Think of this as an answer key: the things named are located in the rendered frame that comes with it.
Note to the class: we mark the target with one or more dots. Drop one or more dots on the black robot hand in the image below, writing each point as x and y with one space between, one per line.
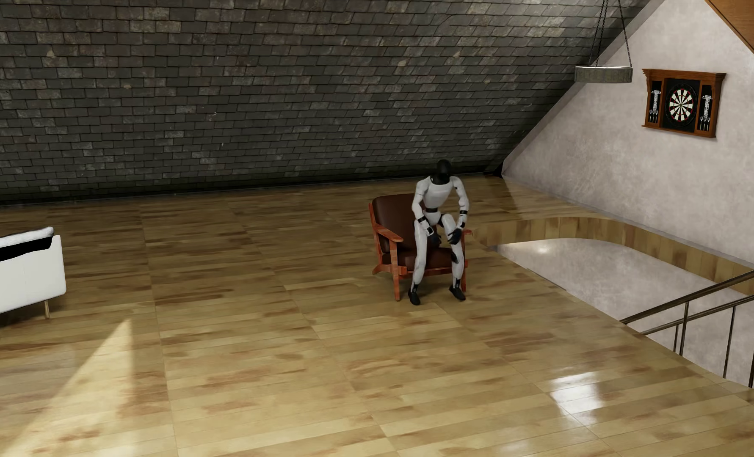
455 236
434 240

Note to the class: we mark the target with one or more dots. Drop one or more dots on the dark leather wooden armchair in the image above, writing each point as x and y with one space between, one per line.
397 222

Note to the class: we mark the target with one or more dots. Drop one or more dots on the white humanoid robot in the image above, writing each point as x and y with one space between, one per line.
438 194

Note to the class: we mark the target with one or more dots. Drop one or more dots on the round hanging ceiling lamp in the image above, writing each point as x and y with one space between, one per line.
603 73

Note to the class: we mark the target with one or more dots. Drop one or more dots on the wooden dartboard cabinet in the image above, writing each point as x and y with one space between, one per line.
682 103

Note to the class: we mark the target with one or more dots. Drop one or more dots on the metal stair railing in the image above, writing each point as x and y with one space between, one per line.
720 317

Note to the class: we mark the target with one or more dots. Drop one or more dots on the white sofa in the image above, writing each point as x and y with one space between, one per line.
12 273

